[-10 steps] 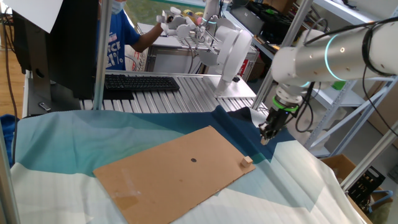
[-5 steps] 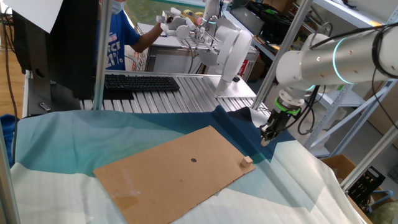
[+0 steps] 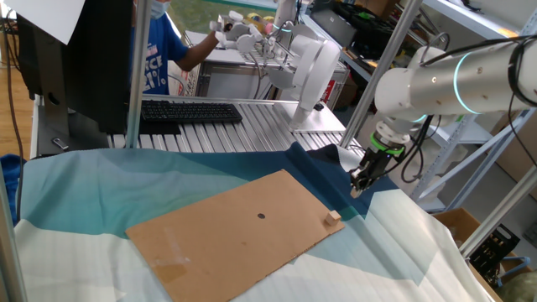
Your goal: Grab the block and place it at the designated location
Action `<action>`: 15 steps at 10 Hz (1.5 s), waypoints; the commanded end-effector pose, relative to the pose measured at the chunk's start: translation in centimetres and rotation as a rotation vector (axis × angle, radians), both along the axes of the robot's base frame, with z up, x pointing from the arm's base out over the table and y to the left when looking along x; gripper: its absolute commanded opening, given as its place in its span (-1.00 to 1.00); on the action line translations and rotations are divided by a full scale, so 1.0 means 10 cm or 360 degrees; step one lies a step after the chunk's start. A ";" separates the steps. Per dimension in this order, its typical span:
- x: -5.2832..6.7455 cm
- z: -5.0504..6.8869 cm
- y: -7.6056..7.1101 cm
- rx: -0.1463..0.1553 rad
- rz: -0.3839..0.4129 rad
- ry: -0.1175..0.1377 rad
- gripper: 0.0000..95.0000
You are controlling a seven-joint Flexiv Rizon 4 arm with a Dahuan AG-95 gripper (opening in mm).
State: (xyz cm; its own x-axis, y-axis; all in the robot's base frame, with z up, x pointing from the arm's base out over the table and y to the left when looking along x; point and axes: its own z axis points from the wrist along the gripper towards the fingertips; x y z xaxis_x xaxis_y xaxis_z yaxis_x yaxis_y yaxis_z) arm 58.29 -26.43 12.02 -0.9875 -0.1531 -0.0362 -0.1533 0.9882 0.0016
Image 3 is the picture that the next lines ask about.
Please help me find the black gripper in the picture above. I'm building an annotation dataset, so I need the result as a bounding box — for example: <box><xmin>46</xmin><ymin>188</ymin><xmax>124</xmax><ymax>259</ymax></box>
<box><xmin>350</xmin><ymin>147</ymin><xmax>403</xmax><ymax>199</ymax></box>

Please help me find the bare person forearm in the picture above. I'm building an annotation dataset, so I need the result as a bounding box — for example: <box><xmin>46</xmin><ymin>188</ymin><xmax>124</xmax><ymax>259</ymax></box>
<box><xmin>175</xmin><ymin>31</ymin><xmax>222</xmax><ymax>72</ymax></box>

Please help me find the red label box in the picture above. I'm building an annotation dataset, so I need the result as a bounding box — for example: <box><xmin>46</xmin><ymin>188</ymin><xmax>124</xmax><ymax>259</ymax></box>
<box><xmin>321</xmin><ymin>78</ymin><xmax>337</xmax><ymax>105</ymax></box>

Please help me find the open cardboard box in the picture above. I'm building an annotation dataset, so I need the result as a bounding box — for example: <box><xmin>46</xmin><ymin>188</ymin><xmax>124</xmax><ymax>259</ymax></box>
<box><xmin>431</xmin><ymin>207</ymin><xmax>537</xmax><ymax>302</ymax></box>

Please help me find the white metal shelving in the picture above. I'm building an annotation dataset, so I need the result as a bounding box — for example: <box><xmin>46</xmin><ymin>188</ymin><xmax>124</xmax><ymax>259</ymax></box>
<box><xmin>394</xmin><ymin>0</ymin><xmax>537</xmax><ymax>213</ymax></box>

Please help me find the white haptic device base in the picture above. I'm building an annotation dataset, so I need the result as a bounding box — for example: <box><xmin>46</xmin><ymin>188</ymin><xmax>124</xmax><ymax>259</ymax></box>
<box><xmin>268</xmin><ymin>35</ymin><xmax>343</xmax><ymax>132</ymax></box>

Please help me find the black plastic crate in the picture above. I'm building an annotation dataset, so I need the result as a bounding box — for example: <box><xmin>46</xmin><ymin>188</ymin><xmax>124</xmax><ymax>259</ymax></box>
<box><xmin>468</xmin><ymin>224</ymin><xmax>522</xmax><ymax>287</ymax></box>

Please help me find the brown cardboard sheet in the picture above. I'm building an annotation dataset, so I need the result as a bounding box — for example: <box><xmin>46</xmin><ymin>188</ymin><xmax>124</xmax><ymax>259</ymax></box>
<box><xmin>124</xmin><ymin>169</ymin><xmax>346</xmax><ymax>302</ymax></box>

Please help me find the brown cardboard carton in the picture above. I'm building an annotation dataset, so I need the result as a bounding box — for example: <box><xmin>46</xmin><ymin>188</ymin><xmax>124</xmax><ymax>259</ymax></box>
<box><xmin>490</xmin><ymin>108</ymin><xmax>537</xmax><ymax>190</ymax></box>

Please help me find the black tool case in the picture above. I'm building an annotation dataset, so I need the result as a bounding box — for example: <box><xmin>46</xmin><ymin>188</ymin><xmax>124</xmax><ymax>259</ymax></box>
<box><xmin>310</xmin><ymin>0</ymin><xmax>406</xmax><ymax>48</ymax></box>

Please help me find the grey background workbench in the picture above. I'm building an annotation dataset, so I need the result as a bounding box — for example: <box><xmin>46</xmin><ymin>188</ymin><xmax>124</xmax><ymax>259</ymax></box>
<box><xmin>184</xmin><ymin>29</ymin><xmax>349</xmax><ymax>102</ymax></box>

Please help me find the black keyboard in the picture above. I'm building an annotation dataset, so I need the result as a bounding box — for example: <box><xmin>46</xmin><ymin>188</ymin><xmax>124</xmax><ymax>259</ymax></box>
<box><xmin>140</xmin><ymin>99</ymin><xmax>244</xmax><ymax>125</ymax></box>

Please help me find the white handheld controller grip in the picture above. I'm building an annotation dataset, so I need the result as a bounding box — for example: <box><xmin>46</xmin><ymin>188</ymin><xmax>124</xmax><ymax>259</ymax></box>
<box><xmin>208</xmin><ymin>10</ymin><xmax>278</xmax><ymax>60</ymax></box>

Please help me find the yellow toy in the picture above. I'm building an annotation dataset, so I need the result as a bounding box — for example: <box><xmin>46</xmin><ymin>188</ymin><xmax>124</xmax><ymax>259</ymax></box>
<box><xmin>245</xmin><ymin>11</ymin><xmax>276</xmax><ymax>34</ymax></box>

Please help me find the red white box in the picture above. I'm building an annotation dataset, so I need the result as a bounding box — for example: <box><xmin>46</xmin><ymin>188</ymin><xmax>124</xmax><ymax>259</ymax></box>
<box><xmin>167</xmin><ymin>65</ymin><xmax>201</xmax><ymax>97</ymax></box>

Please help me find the person in blue shirt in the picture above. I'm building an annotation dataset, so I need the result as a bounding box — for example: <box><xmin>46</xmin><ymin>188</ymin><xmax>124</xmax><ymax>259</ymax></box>
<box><xmin>132</xmin><ymin>0</ymin><xmax>190</xmax><ymax>96</ymax></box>

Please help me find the blue teal white tablecloth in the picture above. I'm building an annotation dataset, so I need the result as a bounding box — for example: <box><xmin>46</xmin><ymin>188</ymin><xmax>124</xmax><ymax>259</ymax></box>
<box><xmin>14</xmin><ymin>141</ymin><xmax>498</xmax><ymax>302</ymax></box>

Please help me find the light blue face mask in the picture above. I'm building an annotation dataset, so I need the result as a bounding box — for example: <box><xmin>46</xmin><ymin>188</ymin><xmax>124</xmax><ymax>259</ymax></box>
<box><xmin>149</xmin><ymin>0</ymin><xmax>171</xmax><ymax>21</ymax></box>

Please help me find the black monitor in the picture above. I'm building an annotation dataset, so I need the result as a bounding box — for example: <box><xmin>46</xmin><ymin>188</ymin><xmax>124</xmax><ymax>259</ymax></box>
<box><xmin>16</xmin><ymin>0</ymin><xmax>135</xmax><ymax>136</ymax></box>

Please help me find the dark grey monitor stand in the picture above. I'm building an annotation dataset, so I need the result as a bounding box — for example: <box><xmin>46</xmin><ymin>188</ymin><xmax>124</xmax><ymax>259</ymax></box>
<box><xmin>35</xmin><ymin>94</ymin><xmax>111</xmax><ymax>157</ymax></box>

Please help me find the blue fabric bundle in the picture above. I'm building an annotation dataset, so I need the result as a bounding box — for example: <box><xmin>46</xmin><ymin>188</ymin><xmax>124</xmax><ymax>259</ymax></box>
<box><xmin>0</xmin><ymin>154</ymin><xmax>22</xmax><ymax>226</ymax></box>

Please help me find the white paper sheet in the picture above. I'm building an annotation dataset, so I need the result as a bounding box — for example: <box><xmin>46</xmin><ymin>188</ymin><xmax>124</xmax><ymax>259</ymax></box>
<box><xmin>2</xmin><ymin>0</ymin><xmax>87</xmax><ymax>46</ymax></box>

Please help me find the green flange ring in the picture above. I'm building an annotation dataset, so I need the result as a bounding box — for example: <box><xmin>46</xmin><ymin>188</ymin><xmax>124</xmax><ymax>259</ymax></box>
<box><xmin>368</xmin><ymin>132</ymin><xmax>406</xmax><ymax>157</ymax></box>

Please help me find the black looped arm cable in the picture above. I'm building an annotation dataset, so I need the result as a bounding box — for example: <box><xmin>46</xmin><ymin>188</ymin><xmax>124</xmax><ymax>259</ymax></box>
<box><xmin>400</xmin><ymin>115</ymin><xmax>441</xmax><ymax>185</ymax></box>

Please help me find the silver device base plate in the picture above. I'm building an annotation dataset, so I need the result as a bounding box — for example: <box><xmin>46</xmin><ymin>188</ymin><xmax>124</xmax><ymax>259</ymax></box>
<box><xmin>272</xmin><ymin>100</ymin><xmax>348</xmax><ymax>135</ymax></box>

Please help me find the aluminium frame post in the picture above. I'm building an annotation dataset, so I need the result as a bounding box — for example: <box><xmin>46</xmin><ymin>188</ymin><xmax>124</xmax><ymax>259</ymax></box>
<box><xmin>458</xmin><ymin>164</ymin><xmax>537</xmax><ymax>260</ymax></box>
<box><xmin>338</xmin><ymin>0</ymin><xmax>424</xmax><ymax>148</ymax></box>
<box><xmin>0</xmin><ymin>165</ymin><xmax>29</xmax><ymax>302</ymax></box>
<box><xmin>124</xmin><ymin>0</ymin><xmax>154</xmax><ymax>150</ymax></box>

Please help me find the blue handle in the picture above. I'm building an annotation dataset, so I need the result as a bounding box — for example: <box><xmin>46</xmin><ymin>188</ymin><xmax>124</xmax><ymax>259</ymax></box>
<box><xmin>496</xmin><ymin>255</ymin><xmax>533</xmax><ymax>289</ymax></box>

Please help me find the black camera cable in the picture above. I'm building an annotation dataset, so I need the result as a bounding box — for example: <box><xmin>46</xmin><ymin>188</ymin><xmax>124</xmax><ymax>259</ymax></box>
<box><xmin>419</xmin><ymin>33</ymin><xmax>537</xmax><ymax>108</ymax></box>

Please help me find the black hanging cable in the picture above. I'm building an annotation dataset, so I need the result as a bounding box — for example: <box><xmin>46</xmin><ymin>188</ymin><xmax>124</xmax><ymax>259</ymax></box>
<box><xmin>1</xmin><ymin>18</ymin><xmax>25</xmax><ymax>223</ymax></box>

